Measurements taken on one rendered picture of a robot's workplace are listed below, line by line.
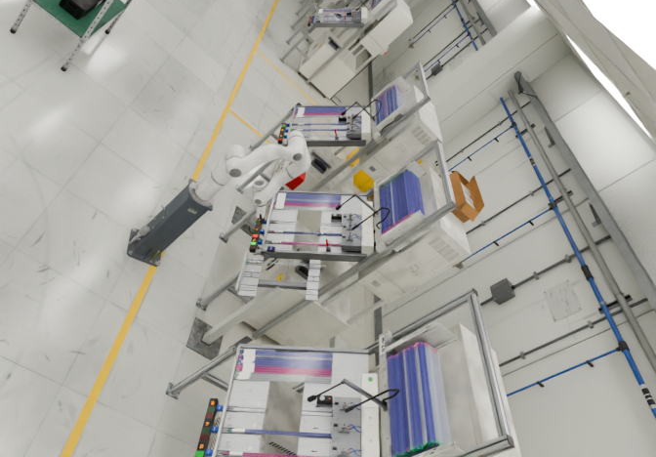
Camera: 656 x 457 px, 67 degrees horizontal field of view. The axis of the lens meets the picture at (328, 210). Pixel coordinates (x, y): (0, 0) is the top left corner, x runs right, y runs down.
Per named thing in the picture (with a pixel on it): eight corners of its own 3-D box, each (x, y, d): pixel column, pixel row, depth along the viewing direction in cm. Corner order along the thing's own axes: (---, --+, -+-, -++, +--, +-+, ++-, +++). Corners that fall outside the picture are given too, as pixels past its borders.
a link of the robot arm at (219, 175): (210, 180, 310) (233, 157, 299) (211, 160, 322) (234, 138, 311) (225, 188, 317) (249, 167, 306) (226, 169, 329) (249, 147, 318)
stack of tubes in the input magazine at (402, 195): (381, 233, 325) (413, 212, 312) (379, 187, 365) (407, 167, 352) (393, 244, 330) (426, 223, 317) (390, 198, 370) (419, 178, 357)
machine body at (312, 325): (231, 320, 381) (286, 282, 352) (248, 257, 436) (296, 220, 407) (295, 359, 408) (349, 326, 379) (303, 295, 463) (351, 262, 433)
